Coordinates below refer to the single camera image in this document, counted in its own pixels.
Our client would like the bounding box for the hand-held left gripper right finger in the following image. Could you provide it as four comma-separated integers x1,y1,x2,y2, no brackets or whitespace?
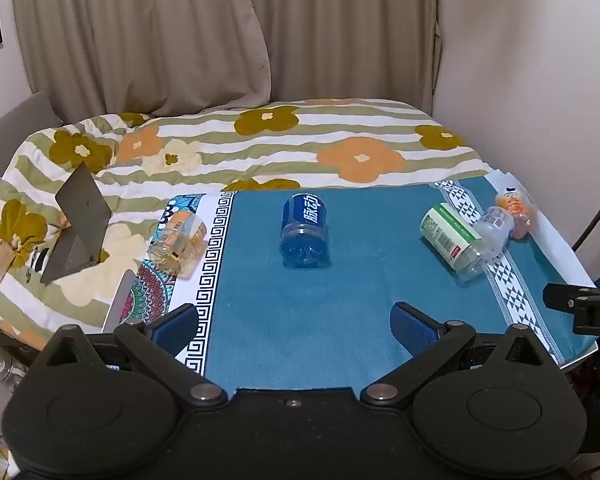
361,302,561,404

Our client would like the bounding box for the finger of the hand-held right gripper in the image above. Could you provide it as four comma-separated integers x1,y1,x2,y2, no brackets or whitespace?
543,282,597,313

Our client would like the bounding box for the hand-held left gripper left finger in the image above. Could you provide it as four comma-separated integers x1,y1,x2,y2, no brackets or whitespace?
30,304,228,408

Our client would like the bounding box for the blue plastic bottle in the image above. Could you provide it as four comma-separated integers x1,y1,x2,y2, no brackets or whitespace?
279,192,331,269

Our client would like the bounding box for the orange label clear cup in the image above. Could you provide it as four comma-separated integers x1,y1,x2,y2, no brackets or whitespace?
148,210,209,279

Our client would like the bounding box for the white label clear cup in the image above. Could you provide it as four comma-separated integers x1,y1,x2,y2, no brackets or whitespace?
472,205,516,262

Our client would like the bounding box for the green label clear cup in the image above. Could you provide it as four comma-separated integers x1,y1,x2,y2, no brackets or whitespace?
419,203,487,282

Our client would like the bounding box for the silver flat device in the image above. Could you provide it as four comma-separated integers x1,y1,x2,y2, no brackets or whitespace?
102,268,139,334

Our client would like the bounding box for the teal patterned tablecloth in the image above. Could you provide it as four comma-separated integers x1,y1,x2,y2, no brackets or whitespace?
120,172,599,392

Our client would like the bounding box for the small orange plastic bottle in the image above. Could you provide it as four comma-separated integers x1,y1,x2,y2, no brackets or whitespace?
495,186,536,240

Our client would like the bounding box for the grey open laptop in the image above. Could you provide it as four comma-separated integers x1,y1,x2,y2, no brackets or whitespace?
40,161,114,285

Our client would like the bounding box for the floral striped blanket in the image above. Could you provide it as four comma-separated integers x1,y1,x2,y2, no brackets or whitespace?
0,97,496,346

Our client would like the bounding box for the grey headboard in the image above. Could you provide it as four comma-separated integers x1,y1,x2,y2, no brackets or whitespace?
0,91,64,241

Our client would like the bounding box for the beige curtain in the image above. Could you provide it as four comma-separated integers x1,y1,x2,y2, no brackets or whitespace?
9,0,442,117

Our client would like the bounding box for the black cable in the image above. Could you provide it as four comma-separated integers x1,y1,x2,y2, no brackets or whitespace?
572,157,600,252

